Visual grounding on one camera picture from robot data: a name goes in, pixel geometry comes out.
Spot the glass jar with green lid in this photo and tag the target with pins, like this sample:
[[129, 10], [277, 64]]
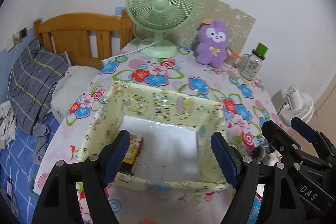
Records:
[[249, 66]]

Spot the grey blue garment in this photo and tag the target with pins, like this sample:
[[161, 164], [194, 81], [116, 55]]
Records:
[[43, 142]]

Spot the dark wall socket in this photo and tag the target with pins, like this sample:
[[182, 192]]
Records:
[[23, 32]]

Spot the white pillow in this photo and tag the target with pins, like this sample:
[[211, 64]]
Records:
[[73, 87]]

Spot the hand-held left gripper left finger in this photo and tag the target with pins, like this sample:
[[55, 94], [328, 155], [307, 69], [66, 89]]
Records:
[[118, 157]]

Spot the green desk fan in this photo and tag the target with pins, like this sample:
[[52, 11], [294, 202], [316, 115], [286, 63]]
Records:
[[160, 3]]

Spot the yellow fabric storage box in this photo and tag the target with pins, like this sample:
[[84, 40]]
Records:
[[157, 103]]

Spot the phone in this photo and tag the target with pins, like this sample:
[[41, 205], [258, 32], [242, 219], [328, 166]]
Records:
[[9, 190]]

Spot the purple plush toy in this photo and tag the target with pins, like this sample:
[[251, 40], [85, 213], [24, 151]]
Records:
[[211, 52]]

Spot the grey plaid pillow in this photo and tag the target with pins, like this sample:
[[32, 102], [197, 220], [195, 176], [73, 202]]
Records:
[[34, 82]]

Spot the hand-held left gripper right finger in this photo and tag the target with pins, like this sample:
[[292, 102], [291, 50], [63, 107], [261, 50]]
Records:
[[223, 157]]

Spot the small colourful box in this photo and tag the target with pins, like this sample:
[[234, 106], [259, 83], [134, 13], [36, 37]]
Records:
[[133, 150]]

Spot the wooden headboard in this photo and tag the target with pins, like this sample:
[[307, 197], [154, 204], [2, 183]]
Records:
[[76, 24]]

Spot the beige wall sticker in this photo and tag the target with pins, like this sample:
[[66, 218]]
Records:
[[236, 27]]

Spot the blue checkered bedsheet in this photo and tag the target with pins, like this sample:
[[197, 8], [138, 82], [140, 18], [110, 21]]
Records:
[[23, 153]]

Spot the floral tablecloth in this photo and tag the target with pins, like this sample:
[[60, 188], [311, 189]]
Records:
[[199, 82]]

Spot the white crumpled cloth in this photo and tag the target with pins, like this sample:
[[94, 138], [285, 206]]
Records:
[[7, 124]]

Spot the white fan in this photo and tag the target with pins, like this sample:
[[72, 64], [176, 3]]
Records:
[[299, 106]]

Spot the toothpick holder with orange lid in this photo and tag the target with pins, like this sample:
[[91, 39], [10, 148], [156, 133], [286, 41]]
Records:
[[231, 59]]

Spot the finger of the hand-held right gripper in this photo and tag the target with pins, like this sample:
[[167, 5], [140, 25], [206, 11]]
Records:
[[305, 129], [275, 134]]

